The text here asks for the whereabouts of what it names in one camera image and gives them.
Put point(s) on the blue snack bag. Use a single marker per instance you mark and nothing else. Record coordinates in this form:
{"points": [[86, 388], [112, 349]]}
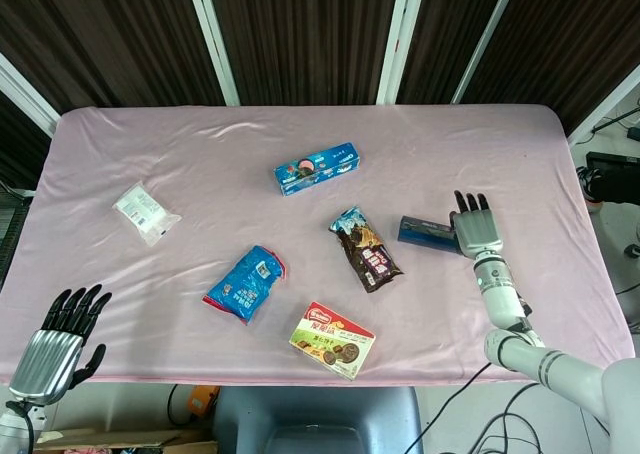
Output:
{"points": [[247, 284]]}

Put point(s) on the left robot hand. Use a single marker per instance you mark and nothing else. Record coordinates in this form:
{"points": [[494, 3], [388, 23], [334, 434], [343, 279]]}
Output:
{"points": [[47, 359]]}

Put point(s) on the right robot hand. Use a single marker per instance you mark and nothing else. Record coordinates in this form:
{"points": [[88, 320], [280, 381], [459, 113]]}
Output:
{"points": [[477, 231]]}

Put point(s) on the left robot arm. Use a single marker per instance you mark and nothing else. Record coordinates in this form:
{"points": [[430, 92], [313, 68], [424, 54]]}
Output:
{"points": [[15, 424]]}

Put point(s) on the dark brown chocolate snack bag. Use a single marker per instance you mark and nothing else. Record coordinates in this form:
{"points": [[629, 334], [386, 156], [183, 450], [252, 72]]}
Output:
{"points": [[367, 254]]}

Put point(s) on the blue Oreo cookie box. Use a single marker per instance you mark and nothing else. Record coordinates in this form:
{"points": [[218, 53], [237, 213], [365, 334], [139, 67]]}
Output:
{"points": [[317, 169]]}

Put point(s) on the red green Nestle wafer box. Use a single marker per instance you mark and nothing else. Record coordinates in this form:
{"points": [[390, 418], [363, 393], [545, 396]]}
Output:
{"points": [[332, 341]]}

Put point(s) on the orange device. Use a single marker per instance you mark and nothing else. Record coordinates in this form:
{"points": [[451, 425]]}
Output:
{"points": [[202, 401]]}

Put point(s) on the white partition frame post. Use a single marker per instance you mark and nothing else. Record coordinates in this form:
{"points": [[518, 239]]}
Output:
{"points": [[483, 39], [400, 39], [25, 94], [605, 104], [212, 39]]}

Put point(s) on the blue glasses case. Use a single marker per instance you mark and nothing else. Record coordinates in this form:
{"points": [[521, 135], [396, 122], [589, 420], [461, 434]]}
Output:
{"points": [[425, 234]]}

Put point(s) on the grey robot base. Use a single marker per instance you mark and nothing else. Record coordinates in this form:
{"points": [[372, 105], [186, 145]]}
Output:
{"points": [[315, 419]]}

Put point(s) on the white tissue packet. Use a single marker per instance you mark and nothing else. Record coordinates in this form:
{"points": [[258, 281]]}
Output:
{"points": [[145, 214]]}

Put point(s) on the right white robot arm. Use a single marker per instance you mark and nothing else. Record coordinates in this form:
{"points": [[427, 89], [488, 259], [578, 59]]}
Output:
{"points": [[505, 299]]}

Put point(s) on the cardboard box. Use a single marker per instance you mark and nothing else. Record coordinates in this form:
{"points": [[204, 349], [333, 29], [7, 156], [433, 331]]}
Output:
{"points": [[125, 441]]}

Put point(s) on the pink tablecloth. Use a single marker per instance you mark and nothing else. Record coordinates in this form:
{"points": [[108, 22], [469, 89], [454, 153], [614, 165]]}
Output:
{"points": [[200, 149]]}

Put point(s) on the dark slatted partition panel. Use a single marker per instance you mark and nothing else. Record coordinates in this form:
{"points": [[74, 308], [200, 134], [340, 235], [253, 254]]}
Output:
{"points": [[305, 34], [100, 34], [440, 34], [565, 34]]}

